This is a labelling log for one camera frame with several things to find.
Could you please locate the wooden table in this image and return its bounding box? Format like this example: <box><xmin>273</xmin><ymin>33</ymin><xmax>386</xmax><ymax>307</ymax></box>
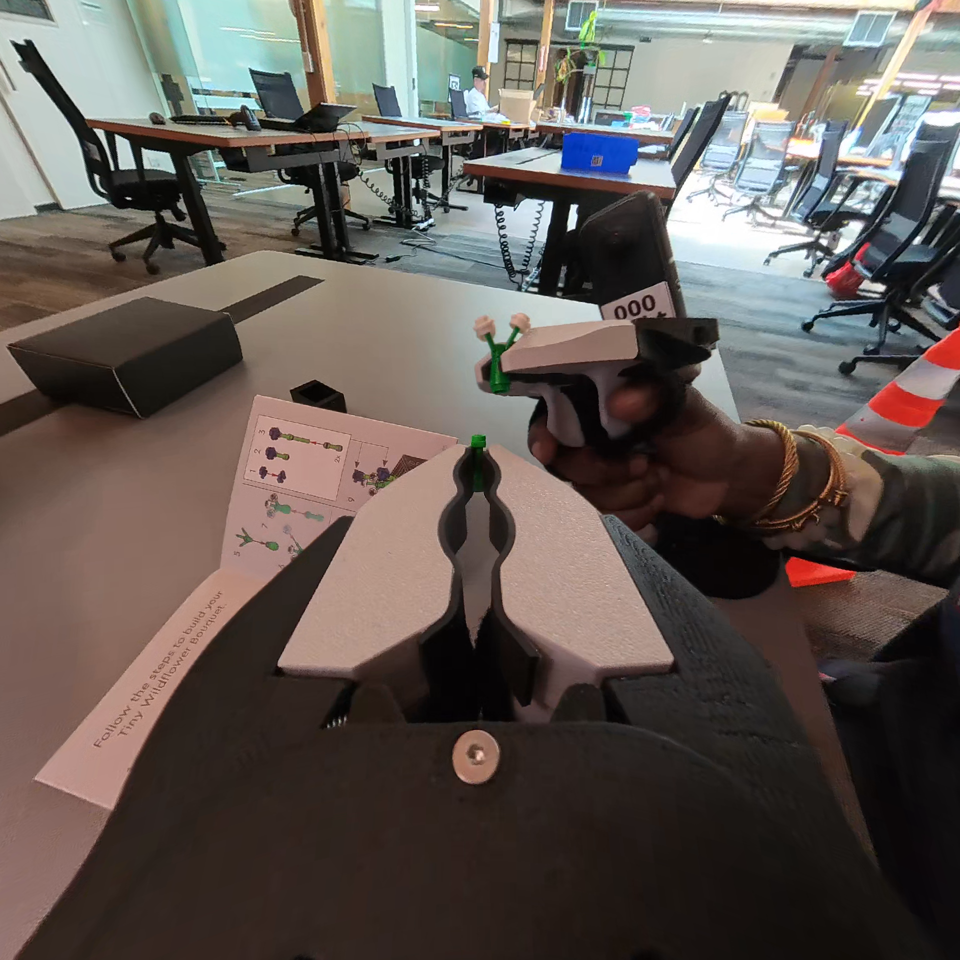
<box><xmin>87</xmin><ymin>114</ymin><xmax>439</xmax><ymax>267</ymax></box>
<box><xmin>462</xmin><ymin>146</ymin><xmax>681</xmax><ymax>297</ymax></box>

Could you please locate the grey desk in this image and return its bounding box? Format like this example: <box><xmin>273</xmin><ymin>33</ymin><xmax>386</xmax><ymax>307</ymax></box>
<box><xmin>0</xmin><ymin>248</ymin><xmax>886</xmax><ymax>960</ymax></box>

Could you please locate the person's right forearm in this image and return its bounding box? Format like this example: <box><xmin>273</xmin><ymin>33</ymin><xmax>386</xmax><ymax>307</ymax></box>
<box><xmin>818</xmin><ymin>440</ymin><xmax>960</xmax><ymax>589</ymax></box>

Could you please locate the black office chair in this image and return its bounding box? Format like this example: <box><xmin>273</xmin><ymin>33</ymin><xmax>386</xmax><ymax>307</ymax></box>
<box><xmin>12</xmin><ymin>38</ymin><xmax>229</xmax><ymax>277</ymax></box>
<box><xmin>683</xmin><ymin>108</ymin><xmax>799</xmax><ymax>226</ymax></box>
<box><xmin>800</xmin><ymin>120</ymin><xmax>960</xmax><ymax>379</ymax></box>
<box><xmin>248</xmin><ymin>68</ymin><xmax>373</xmax><ymax>234</ymax></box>

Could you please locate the black square frame brick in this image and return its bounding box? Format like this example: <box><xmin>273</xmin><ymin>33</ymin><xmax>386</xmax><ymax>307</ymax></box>
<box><xmin>291</xmin><ymin>380</ymin><xmax>349</xmax><ymax>415</ymax></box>

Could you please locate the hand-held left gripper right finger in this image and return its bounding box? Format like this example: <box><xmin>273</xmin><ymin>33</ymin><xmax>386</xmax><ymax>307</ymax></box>
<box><xmin>488</xmin><ymin>446</ymin><xmax>676</xmax><ymax>703</ymax></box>

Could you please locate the person's right hand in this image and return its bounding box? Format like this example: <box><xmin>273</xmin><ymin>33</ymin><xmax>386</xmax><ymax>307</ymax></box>
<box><xmin>528</xmin><ymin>383</ymin><xmax>784</xmax><ymax>531</ymax></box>

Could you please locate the blue plastic crate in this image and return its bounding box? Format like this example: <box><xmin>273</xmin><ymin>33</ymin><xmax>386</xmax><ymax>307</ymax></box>
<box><xmin>560</xmin><ymin>132</ymin><xmax>643</xmax><ymax>177</ymax></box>

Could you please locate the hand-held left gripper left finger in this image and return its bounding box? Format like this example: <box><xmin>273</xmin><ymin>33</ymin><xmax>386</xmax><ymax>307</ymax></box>
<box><xmin>278</xmin><ymin>446</ymin><xmax>478</xmax><ymax>703</ymax></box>

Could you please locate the black mesh cushion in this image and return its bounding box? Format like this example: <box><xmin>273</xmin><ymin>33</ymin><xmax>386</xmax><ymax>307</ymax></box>
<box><xmin>650</xmin><ymin>507</ymin><xmax>784</xmax><ymax>603</ymax></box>

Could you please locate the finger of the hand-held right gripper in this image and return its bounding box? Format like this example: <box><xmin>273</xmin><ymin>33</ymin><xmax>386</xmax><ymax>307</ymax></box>
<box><xmin>477</xmin><ymin>320</ymin><xmax>646</xmax><ymax>396</ymax></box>
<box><xmin>540</xmin><ymin>375</ymin><xmax>604</xmax><ymax>451</ymax></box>

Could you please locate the white instruction booklet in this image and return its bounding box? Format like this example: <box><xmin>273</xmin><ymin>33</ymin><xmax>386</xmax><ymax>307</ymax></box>
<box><xmin>33</xmin><ymin>395</ymin><xmax>460</xmax><ymax>813</ymax></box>

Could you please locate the matte black box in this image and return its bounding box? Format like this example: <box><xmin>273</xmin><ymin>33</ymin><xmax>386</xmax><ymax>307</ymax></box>
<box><xmin>8</xmin><ymin>296</ymin><xmax>244</xmax><ymax>420</ymax></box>

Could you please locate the orange traffic cone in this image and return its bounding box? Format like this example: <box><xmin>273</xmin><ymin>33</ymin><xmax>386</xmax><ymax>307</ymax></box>
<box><xmin>783</xmin><ymin>326</ymin><xmax>960</xmax><ymax>591</ymax></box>

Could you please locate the person's dark clothing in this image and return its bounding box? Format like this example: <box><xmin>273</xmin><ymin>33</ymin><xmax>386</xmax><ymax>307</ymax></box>
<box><xmin>818</xmin><ymin>590</ymin><xmax>960</xmax><ymax>960</ymax></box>

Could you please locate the gold bracelet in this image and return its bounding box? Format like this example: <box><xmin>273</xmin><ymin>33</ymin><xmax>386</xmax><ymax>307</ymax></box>
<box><xmin>744</xmin><ymin>419</ymin><xmax>850</xmax><ymax>535</ymax></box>

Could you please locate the green toy stem brick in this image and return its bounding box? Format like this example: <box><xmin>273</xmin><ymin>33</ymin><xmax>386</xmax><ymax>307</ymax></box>
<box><xmin>482</xmin><ymin>330</ymin><xmax>528</xmax><ymax>397</ymax></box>

